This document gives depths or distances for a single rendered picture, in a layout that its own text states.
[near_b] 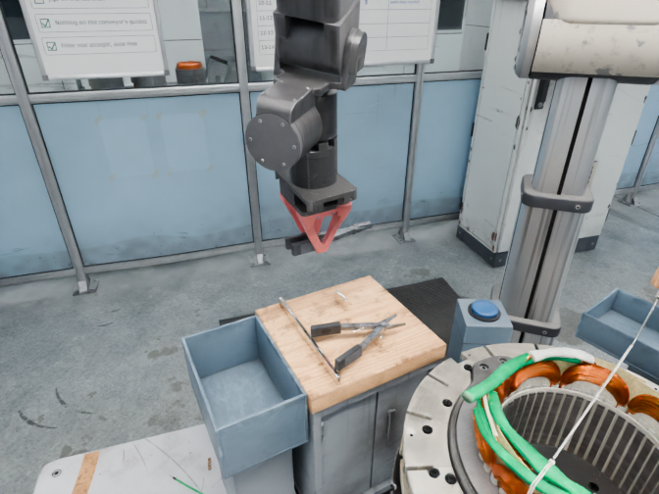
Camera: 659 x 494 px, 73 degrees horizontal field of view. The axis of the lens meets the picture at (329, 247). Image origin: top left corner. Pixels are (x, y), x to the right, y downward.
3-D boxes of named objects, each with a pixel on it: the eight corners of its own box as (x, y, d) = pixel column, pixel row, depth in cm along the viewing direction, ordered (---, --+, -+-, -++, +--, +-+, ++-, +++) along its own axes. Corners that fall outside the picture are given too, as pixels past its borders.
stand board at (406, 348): (312, 415, 52) (311, 400, 51) (255, 322, 66) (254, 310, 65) (444, 357, 60) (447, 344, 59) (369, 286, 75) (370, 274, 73)
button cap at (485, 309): (500, 320, 68) (502, 314, 68) (474, 319, 68) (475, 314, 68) (493, 303, 72) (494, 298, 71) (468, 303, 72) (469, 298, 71)
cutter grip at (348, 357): (338, 371, 53) (338, 362, 52) (333, 369, 53) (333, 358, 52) (362, 356, 55) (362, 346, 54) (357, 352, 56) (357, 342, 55)
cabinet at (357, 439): (316, 535, 65) (313, 413, 52) (269, 438, 79) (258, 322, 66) (423, 476, 73) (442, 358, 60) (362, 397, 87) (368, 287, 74)
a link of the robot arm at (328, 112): (344, 75, 49) (296, 72, 50) (321, 92, 43) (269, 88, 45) (343, 136, 53) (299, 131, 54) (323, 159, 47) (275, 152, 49)
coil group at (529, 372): (511, 406, 45) (520, 375, 43) (499, 393, 47) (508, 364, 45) (558, 390, 47) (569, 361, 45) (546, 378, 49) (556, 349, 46)
